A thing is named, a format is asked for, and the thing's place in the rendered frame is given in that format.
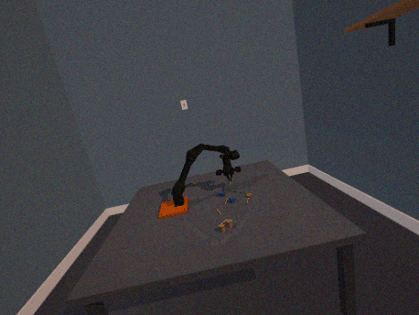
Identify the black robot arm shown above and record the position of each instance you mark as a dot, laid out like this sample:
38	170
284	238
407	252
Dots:
191	156

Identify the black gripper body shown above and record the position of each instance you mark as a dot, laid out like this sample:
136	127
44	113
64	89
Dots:
219	171

